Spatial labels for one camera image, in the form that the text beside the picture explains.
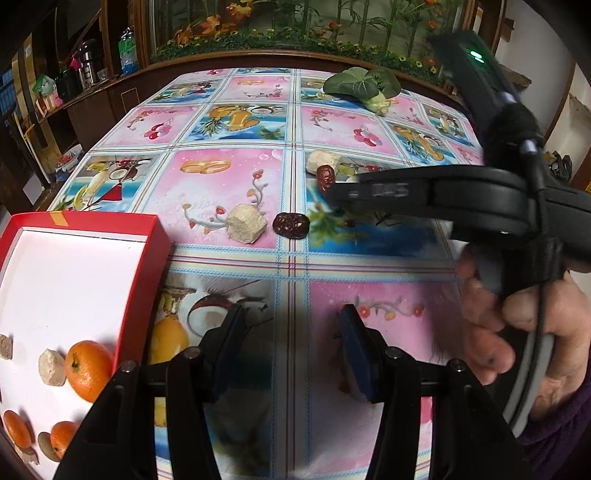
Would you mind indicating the dried red date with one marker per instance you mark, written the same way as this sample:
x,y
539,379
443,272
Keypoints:
x,y
290,225
325,177

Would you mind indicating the printed fruit tablecloth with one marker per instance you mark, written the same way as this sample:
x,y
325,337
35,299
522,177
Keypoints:
x,y
217,184

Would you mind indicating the person's right forearm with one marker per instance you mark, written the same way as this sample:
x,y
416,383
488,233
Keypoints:
x,y
563,443

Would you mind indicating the pink packet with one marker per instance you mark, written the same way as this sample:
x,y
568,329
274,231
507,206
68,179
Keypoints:
x,y
54,101

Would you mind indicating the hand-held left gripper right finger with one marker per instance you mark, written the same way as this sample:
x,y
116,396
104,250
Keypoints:
x,y
355,357

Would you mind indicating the green plastic bottle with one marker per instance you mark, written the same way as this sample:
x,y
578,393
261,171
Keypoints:
x,y
129,53

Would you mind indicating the flower garden wall picture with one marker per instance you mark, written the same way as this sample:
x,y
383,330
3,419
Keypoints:
x,y
300,23

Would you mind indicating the green packet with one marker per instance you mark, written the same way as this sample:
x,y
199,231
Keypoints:
x,y
44,86

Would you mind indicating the orange mandarin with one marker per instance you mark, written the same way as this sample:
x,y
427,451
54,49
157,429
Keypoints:
x,y
17,429
62,437
88,376

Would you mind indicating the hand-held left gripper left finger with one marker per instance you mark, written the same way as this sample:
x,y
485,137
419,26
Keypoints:
x,y
231,344

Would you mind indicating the person's right hand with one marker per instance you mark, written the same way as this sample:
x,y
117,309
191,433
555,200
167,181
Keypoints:
x,y
489,355

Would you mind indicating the black mug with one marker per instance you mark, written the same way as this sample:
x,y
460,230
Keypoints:
x,y
68,85

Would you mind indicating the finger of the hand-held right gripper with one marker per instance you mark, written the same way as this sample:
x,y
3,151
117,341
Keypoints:
x,y
392,193

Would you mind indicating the red box with white inside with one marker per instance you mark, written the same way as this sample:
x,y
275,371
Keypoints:
x,y
69,286

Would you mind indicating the white plastic bucket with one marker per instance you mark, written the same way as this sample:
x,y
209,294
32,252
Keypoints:
x,y
69,164

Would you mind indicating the dark thermos flask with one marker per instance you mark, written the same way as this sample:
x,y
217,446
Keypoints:
x,y
88,64

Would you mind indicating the green bok choy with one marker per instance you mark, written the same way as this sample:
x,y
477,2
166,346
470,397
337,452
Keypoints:
x,y
362,85

